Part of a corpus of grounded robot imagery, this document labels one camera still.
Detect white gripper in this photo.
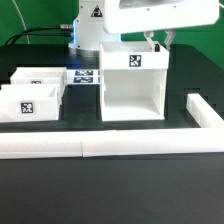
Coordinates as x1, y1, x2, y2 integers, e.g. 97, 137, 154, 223
103, 0, 219, 52

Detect white drawer cabinet box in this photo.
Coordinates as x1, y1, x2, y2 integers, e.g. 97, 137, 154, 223
99, 41, 169, 121

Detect white front drawer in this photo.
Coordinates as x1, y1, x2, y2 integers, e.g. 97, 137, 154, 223
0, 84, 61, 123

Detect white drawer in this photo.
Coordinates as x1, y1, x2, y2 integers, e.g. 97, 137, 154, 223
10, 67, 67, 96
0, 84, 61, 123

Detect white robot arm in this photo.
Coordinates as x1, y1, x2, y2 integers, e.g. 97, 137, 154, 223
69, 0, 220, 56

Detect white rear drawer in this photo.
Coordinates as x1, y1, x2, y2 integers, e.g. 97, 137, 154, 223
10, 67, 67, 96

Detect white marker sheet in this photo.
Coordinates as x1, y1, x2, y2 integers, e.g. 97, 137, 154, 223
66, 69, 100, 85

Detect white L-shaped fence bar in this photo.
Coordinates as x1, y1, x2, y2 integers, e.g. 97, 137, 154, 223
82, 93, 224, 157

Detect white front fence bar left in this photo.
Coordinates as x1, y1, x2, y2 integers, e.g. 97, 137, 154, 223
0, 132, 83, 159

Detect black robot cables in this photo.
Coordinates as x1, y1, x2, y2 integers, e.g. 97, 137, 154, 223
4, 23, 75, 46

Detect white thin cable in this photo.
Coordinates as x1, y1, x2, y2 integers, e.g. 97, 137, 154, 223
11, 0, 31, 45

